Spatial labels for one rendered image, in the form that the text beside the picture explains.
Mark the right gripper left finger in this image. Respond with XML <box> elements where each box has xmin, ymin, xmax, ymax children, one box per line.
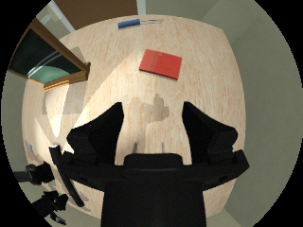
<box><xmin>67</xmin><ymin>102</ymin><xmax>124</xmax><ymax>166</ymax></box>

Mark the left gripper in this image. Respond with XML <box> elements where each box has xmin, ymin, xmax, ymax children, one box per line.
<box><xmin>38</xmin><ymin>190</ymin><xmax>68</xmax><ymax>213</ymax></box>

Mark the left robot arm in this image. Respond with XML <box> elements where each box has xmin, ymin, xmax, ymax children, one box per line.
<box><xmin>12</xmin><ymin>162</ymin><xmax>65</xmax><ymax>226</ymax></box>

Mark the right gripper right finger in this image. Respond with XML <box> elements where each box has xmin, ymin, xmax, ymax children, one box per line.
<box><xmin>182</xmin><ymin>101</ymin><xmax>239</xmax><ymax>166</ymax></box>

